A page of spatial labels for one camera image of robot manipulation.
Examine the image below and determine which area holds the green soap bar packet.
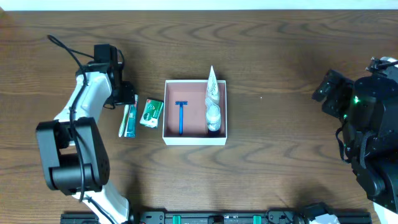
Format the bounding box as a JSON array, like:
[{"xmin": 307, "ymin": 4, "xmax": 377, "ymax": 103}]
[{"xmin": 140, "ymin": 98, "xmax": 164, "ymax": 128}]

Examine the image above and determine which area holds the green white toothbrush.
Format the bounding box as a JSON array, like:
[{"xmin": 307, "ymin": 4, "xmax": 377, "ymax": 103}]
[{"xmin": 118, "ymin": 105, "xmax": 129, "ymax": 138}]

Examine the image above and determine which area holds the red green toothpaste tube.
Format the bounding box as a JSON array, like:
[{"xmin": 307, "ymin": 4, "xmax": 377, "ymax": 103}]
[{"xmin": 124, "ymin": 95, "xmax": 139, "ymax": 138}]

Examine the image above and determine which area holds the blue disposable razor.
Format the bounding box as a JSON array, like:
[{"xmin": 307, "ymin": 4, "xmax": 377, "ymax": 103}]
[{"xmin": 175, "ymin": 101, "xmax": 188, "ymax": 135}]

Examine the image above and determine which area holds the white box with pink interior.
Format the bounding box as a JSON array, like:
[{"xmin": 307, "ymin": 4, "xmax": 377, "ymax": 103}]
[{"xmin": 162, "ymin": 80, "xmax": 228, "ymax": 146}]

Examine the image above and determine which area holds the white floral lotion tube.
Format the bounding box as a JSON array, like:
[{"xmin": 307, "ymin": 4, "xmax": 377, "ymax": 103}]
[{"xmin": 206, "ymin": 66, "xmax": 220, "ymax": 104}]

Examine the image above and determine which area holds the clear pump soap bottle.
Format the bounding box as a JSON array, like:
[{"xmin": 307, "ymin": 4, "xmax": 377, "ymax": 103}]
[{"xmin": 205, "ymin": 98, "xmax": 221, "ymax": 137}]

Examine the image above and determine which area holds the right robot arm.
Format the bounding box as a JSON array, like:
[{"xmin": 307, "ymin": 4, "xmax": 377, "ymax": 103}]
[{"xmin": 312, "ymin": 67, "xmax": 397, "ymax": 223}]

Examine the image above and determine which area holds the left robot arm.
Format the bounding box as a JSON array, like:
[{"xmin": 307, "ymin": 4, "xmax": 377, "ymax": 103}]
[{"xmin": 35, "ymin": 62, "xmax": 131, "ymax": 223}]

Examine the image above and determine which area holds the left black cable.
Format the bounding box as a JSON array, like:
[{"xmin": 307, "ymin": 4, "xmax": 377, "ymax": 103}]
[{"xmin": 46, "ymin": 34, "xmax": 109, "ymax": 224}]

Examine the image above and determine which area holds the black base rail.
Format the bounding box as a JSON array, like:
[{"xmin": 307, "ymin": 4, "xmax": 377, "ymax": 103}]
[{"xmin": 60, "ymin": 210, "xmax": 373, "ymax": 224}]

